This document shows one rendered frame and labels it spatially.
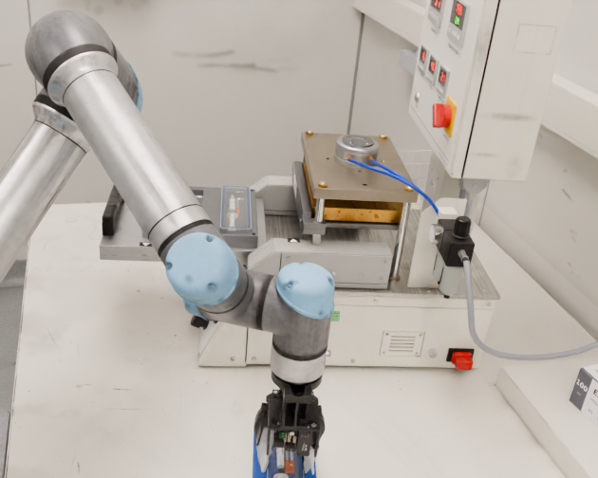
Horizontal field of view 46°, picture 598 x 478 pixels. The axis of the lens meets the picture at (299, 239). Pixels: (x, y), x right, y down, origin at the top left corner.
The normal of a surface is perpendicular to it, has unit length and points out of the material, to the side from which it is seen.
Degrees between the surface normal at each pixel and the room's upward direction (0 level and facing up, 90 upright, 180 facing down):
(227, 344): 90
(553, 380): 0
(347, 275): 90
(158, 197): 44
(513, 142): 90
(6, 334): 0
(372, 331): 90
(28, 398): 0
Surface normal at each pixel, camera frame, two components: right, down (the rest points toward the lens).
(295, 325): -0.25, 0.45
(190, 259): -0.12, -0.26
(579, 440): 0.08, -0.88
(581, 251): -0.96, 0.06
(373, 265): 0.07, 0.48
